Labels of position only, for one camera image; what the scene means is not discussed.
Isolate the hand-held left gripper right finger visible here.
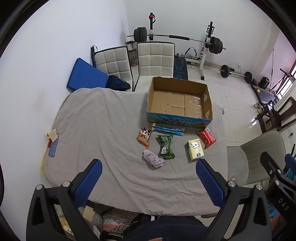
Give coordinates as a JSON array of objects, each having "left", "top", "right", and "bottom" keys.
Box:
[{"left": 195, "top": 159, "right": 272, "bottom": 241}]

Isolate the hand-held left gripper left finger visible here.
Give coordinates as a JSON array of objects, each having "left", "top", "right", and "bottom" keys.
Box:
[{"left": 26, "top": 159, "right": 103, "bottom": 241}]

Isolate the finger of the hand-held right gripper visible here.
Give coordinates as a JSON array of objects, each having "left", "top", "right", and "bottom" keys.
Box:
[
  {"left": 284, "top": 153, "right": 296, "bottom": 173},
  {"left": 260, "top": 152, "right": 286, "bottom": 180}
]

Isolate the yellow tissue pack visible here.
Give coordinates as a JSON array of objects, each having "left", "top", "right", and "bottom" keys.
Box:
[{"left": 186, "top": 138, "right": 205, "bottom": 161}]

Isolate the red snack packet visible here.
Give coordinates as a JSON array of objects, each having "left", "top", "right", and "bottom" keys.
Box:
[{"left": 197, "top": 127, "right": 216, "bottom": 149}]

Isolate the green snack packet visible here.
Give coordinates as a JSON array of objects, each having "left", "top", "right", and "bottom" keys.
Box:
[{"left": 157, "top": 134, "right": 175, "bottom": 159}]

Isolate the purple cloth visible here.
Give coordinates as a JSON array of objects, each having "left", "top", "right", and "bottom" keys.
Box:
[{"left": 143, "top": 149, "right": 165, "bottom": 168}]

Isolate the blue tissue packet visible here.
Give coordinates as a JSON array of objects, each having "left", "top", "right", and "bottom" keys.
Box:
[{"left": 152, "top": 123, "right": 185, "bottom": 136}]

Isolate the orange panda snack packet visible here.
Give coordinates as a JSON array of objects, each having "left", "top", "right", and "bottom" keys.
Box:
[{"left": 136, "top": 127, "right": 153, "bottom": 149}]

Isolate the cardboard box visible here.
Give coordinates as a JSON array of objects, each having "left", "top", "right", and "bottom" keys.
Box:
[{"left": 146, "top": 76, "right": 213, "bottom": 128}]

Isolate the beige plastic chair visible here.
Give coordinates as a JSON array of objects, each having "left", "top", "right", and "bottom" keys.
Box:
[{"left": 227, "top": 130, "right": 287, "bottom": 186}]

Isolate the beige sticky note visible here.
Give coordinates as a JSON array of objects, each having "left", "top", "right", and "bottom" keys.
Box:
[{"left": 83, "top": 206, "right": 94, "bottom": 219}]

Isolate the dark wooden chair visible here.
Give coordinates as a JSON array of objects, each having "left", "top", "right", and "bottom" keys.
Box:
[{"left": 255, "top": 97, "right": 296, "bottom": 133}]

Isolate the yellow plastic sheet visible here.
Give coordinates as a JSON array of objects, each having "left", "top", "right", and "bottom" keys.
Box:
[{"left": 41, "top": 148, "right": 49, "bottom": 179}]

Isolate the blue phone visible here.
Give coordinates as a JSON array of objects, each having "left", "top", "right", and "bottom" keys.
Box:
[{"left": 48, "top": 134, "right": 59, "bottom": 157}]

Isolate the patterned cloth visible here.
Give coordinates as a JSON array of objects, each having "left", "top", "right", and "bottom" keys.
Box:
[{"left": 103, "top": 218, "right": 132, "bottom": 239}]

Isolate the person's dark clothing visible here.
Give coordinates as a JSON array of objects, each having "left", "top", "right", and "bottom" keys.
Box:
[{"left": 122, "top": 215, "right": 208, "bottom": 241}]

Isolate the treadmill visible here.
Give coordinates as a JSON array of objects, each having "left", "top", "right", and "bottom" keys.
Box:
[{"left": 251, "top": 68, "right": 296, "bottom": 105}]

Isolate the black box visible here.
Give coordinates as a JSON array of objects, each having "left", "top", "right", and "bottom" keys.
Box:
[{"left": 258, "top": 76, "right": 270, "bottom": 90}]

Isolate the window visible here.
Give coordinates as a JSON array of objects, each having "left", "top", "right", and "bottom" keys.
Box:
[{"left": 277, "top": 62, "right": 296, "bottom": 98}]

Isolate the short barbell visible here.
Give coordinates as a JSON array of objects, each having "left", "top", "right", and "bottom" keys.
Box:
[{"left": 218, "top": 65, "right": 253, "bottom": 83}]

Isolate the dark blue cloth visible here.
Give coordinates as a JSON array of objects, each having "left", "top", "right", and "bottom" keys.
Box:
[{"left": 106, "top": 75, "right": 131, "bottom": 91}]

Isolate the blue foam cushion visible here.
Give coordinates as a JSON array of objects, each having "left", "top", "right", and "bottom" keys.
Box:
[{"left": 67, "top": 58, "right": 110, "bottom": 91}]

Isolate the black and blue weight bench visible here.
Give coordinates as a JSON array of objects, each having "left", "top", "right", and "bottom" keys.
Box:
[{"left": 173, "top": 54, "right": 188, "bottom": 80}]

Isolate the white padded chair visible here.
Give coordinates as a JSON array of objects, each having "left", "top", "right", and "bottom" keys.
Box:
[
  {"left": 133, "top": 42, "right": 175, "bottom": 92},
  {"left": 95, "top": 46, "right": 134, "bottom": 90}
]

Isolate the white barbell rack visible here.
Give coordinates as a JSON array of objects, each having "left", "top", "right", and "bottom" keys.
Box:
[{"left": 148, "top": 12, "right": 214, "bottom": 81}]

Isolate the long barbell with black plates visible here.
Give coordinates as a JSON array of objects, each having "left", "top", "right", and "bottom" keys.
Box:
[{"left": 127, "top": 27, "right": 227, "bottom": 55}]

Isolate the black hanging strap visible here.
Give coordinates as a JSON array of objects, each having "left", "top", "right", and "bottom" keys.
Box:
[{"left": 269, "top": 47, "right": 277, "bottom": 91}]

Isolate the grey exercise handle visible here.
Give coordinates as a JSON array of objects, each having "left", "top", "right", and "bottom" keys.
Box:
[{"left": 184, "top": 47, "right": 199, "bottom": 61}]

